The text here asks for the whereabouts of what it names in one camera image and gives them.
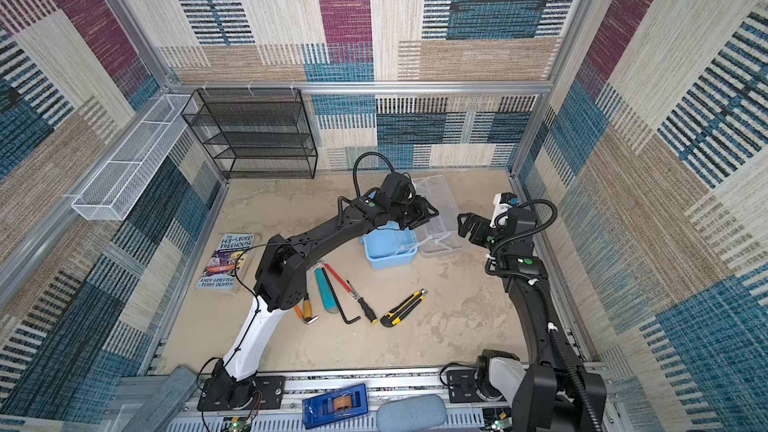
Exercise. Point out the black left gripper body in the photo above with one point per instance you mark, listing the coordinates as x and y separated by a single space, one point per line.
410 215

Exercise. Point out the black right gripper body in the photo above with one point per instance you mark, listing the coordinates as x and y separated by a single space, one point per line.
483 233

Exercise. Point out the clear tool box tray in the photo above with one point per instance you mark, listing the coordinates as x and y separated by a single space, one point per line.
438 237

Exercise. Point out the blue plastic tool box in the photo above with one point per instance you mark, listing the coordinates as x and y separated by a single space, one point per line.
389 246

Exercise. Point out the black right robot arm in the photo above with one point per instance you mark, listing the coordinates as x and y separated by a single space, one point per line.
556 392

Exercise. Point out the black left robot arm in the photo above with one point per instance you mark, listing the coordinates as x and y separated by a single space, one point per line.
281 283

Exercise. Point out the red hex key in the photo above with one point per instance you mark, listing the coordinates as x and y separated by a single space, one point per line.
345 284

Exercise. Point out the yellow black utility knife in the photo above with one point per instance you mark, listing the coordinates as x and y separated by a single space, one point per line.
396 315

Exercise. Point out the teal utility knife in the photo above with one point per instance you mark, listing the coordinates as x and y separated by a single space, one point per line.
327 298

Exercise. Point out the black hex key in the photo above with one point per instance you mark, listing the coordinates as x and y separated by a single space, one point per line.
337 301

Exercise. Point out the colourful paperback book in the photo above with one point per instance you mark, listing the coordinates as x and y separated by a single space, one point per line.
225 263

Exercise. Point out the grey foam pad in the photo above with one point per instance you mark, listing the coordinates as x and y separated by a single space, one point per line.
412 414

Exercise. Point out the blue tape dispenser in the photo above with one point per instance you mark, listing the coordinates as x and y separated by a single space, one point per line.
335 406

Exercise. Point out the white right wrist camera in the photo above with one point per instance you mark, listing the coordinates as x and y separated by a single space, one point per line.
502 203

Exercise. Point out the black handled screwdriver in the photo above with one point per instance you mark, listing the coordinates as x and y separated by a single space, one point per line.
368 311

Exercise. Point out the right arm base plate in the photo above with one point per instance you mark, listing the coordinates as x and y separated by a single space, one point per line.
466 385

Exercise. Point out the black wire mesh shelf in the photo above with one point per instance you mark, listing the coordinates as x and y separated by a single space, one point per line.
254 133

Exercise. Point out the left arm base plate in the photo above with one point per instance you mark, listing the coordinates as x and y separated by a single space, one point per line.
264 391

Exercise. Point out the white wire mesh basket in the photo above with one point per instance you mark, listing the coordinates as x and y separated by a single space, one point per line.
117 186

